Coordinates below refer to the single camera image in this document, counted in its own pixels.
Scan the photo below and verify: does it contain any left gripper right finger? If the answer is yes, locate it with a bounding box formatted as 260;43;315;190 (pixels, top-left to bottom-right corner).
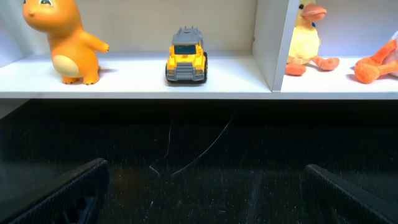
302;164;398;224

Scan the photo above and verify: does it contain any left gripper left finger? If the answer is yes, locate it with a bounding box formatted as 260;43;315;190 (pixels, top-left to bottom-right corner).
0;157;110;224

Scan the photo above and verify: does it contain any grey and yellow toy truck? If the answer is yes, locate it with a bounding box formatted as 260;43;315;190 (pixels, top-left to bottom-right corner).
165;26;209;85

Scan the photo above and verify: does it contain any white shelf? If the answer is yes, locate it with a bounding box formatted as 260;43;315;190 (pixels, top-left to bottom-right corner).
0;0;398;119

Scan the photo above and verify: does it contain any white plush duck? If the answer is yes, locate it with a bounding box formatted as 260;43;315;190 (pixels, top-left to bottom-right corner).
354;30;398;85

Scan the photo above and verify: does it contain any orange dragon toy figure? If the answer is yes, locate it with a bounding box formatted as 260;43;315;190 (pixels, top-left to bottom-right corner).
22;0;110;86

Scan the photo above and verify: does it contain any yellow plush duck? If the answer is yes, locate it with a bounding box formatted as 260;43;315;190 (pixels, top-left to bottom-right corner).
284;0;341;77

